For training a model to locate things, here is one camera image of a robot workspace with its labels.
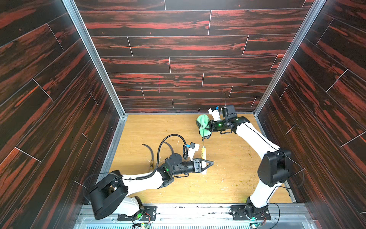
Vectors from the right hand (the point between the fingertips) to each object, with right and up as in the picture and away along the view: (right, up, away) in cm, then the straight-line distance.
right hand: (208, 125), depth 89 cm
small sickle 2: (-25, -15, +11) cm, 31 cm away
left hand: (-2, -20, -24) cm, 31 cm away
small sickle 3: (-6, -15, -21) cm, 27 cm away
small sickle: (-36, -25, 0) cm, 44 cm away
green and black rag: (-5, +2, -8) cm, 10 cm away
